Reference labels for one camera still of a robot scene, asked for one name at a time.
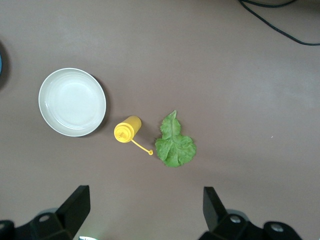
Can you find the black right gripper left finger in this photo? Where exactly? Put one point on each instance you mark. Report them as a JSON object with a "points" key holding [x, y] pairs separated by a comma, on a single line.
{"points": [[70, 217]]}

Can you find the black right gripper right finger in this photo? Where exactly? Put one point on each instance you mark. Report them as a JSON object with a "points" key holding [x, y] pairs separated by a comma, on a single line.
{"points": [[220, 220]]}

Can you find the green lettuce leaf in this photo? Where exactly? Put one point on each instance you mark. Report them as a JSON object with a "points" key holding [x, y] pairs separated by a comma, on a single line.
{"points": [[175, 147]]}

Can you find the yellow squeeze bottle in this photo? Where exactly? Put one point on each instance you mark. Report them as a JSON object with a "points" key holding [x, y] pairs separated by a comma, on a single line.
{"points": [[127, 127]]}

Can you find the beige round plate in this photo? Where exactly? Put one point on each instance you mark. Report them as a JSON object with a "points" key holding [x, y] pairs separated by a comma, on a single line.
{"points": [[72, 102]]}

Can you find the blue round plate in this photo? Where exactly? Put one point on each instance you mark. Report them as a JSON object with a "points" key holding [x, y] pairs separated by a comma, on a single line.
{"points": [[0, 65]]}

